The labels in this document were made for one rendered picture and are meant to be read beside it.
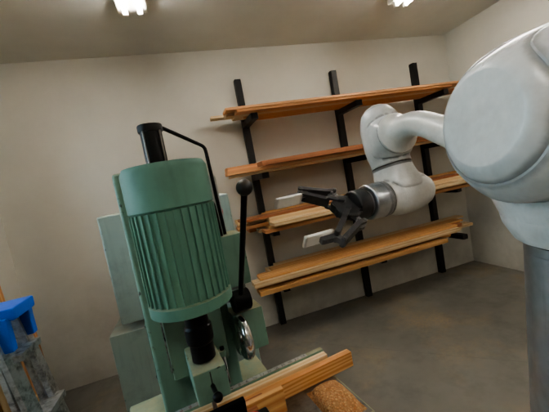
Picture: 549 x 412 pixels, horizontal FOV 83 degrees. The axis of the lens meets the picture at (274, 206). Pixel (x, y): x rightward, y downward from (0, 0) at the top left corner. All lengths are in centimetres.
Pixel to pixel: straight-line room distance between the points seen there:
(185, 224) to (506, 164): 51
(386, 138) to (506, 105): 57
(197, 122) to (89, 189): 108
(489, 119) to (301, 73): 319
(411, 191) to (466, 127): 56
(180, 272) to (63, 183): 255
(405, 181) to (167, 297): 60
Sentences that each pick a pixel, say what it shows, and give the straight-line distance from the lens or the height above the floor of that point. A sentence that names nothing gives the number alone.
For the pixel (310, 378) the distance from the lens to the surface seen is 91.
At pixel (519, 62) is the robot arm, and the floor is 148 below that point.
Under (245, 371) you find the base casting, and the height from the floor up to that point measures 80.
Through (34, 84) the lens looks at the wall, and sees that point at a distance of 331.
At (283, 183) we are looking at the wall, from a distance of 313.
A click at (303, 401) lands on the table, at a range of 88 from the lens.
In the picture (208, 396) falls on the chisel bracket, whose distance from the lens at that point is 77.
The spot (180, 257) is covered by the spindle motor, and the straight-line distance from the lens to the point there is 63.
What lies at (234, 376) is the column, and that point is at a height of 89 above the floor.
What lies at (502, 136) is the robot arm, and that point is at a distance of 27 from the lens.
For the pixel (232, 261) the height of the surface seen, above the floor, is 123.
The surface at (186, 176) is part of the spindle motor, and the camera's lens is 62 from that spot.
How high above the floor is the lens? 144
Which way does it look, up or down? 5 degrees down
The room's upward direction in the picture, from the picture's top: 11 degrees counter-clockwise
